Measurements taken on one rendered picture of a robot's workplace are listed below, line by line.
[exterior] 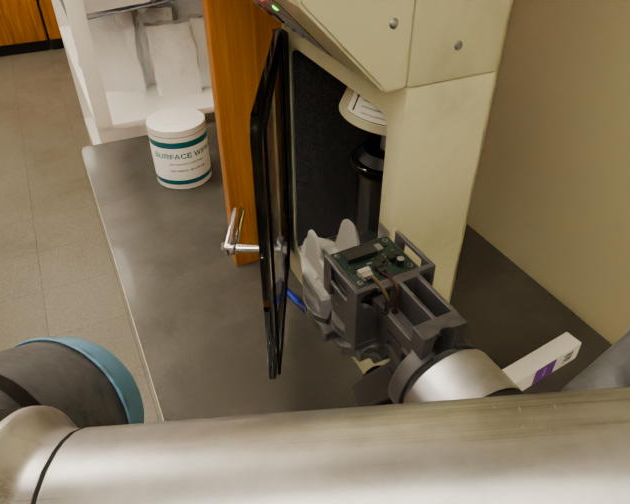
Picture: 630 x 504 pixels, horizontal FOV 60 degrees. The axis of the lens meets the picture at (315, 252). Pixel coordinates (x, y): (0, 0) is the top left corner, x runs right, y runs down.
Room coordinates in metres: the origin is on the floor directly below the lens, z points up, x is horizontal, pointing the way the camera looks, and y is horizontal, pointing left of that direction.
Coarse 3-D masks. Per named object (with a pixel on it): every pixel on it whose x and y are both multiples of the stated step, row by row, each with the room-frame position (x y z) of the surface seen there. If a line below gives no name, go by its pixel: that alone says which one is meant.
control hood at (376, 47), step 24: (288, 0) 0.50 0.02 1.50; (312, 0) 0.48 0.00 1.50; (336, 0) 0.49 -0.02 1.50; (360, 0) 0.50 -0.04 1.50; (384, 0) 0.51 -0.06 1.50; (408, 0) 0.52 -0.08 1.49; (312, 24) 0.50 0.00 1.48; (336, 24) 0.49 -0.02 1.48; (360, 24) 0.50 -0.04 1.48; (384, 24) 0.51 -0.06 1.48; (408, 24) 0.52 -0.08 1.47; (336, 48) 0.51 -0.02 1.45; (360, 48) 0.50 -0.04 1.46; (384, 48) 0.51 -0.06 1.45; (408, 48) 0.52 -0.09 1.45; (360, 72) 0.52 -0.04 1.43; (384, 72) 0.51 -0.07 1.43
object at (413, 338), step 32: (352, 256) 0.33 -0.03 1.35; (384, 256) 0.34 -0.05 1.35; (352, 288) 0.30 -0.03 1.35; (384, 288) 0.30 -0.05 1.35; (416, 288) 0.31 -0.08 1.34; (352, 320) 0.30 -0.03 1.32; (384, 320) 0.29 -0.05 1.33; (416, 320) 0.28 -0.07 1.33; (448, 320) 0.27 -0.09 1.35; (352, 352) 0.30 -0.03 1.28; (384, 352) 0.29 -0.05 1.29; (416, 352) 0.25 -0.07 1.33
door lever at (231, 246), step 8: (240, 208) 0.62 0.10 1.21; (232, 216) 0.60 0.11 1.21; (240, 216) 0.60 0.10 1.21; (232, 224) 0.58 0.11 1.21; (240, 224) 0.58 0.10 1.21; (232, 232) 0.56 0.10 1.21; (240, 232) 0.57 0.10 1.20; (232, 240) 0.54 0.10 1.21; (224, 248) 0.53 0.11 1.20; (232, 248) 0.53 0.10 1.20; (240, 248) 0.53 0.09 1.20; (248, 248) 0.53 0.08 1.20; (256, 248) 0.53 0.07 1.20
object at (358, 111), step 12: (348, 96) 0.68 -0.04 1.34; (360, 96) 0.65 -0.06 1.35; (348, 108) 0.66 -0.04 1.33; (360, 108) 0.64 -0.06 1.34; (372, 108) 0.63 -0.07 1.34; (348, 120) 0.65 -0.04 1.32; (360, 120) 0.64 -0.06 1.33; (372, 120) 0.63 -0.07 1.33; (384, 120) 0.62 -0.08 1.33; (372, 132) 0.62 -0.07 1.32; (384, 132) 0.61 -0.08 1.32
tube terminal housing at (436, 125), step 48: (432, 0) 0.53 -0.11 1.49; (480, 0) 0.55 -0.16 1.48; (432, 48) 0.53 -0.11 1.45; (480, 48) 0.56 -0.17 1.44; (384, 96) 0.56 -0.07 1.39; (432, 96) 0.54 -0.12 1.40; (480, 96) 0.56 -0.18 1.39; (432, 144) 0.54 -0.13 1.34; (480, 144) 0.57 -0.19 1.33; (384, 192) 0.54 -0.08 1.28; (432, 192) 0.54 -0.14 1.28; (432, 240) 0.55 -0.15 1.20
